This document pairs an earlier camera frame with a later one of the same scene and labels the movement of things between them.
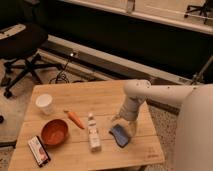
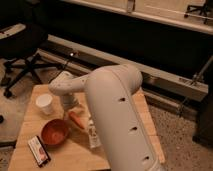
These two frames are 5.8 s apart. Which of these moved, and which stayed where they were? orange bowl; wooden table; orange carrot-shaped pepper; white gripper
Moved: white gripper
Stayed: wooden table; orange bowl; orange carrot-shaped pepper
